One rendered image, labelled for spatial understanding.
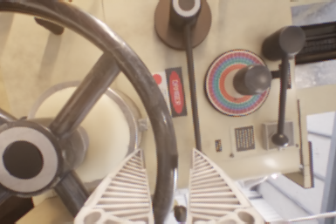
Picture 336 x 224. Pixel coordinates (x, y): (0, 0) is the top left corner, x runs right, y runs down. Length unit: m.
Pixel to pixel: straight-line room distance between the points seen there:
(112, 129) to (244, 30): 0.41
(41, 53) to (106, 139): 0.32
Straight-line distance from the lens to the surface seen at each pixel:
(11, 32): 0.58
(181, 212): 0.45
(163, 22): 0.40
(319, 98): 1.59
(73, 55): 0.46
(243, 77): 0.33
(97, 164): 0.31
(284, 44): 0.43
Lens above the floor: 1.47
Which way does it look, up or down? level
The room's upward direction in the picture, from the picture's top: 82 degrees clockwise
